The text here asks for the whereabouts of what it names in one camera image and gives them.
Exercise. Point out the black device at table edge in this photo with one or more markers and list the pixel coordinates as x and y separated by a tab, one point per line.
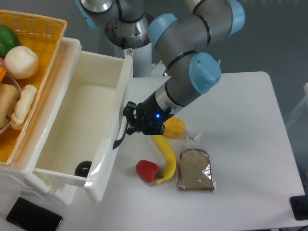
299	205

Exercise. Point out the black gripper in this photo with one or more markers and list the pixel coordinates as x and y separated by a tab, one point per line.
149	116

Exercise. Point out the white toy bun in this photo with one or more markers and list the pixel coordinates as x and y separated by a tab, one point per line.
21	62

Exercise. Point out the yellow toy bell pepper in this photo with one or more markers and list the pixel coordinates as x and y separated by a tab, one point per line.
174	127

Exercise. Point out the white drawer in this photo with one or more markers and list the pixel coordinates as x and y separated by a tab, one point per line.
88	122

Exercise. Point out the white drawer cabinet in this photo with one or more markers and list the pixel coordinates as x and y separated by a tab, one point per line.
19	177

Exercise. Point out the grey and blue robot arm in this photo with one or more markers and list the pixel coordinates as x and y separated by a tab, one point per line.
180	45

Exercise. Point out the orange toy food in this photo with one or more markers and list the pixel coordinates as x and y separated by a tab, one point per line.
3	70

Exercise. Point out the bread slice in plastic bag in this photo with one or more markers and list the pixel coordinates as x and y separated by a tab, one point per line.
194	169

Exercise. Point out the red toy bell pepper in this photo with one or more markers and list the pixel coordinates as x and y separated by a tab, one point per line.
148	171

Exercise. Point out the black round object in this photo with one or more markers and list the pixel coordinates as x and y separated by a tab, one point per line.
83	168

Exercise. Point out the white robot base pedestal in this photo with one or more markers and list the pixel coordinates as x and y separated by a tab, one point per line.
142	60

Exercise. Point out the yellow toy banana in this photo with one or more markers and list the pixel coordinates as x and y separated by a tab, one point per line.
169	156

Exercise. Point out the metal bowl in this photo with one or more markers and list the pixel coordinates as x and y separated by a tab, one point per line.
10	81

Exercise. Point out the green toy pepper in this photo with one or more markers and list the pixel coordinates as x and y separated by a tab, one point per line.
8	40

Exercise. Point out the brown toy bread roll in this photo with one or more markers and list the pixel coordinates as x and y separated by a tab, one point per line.
8	98

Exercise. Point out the yellow wicker basket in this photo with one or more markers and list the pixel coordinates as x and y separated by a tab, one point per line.
42	35

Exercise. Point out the cream toy bread stick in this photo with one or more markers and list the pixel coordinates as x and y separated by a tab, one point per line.
22	107

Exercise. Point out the black smartphone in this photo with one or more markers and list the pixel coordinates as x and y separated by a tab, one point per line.
31	217

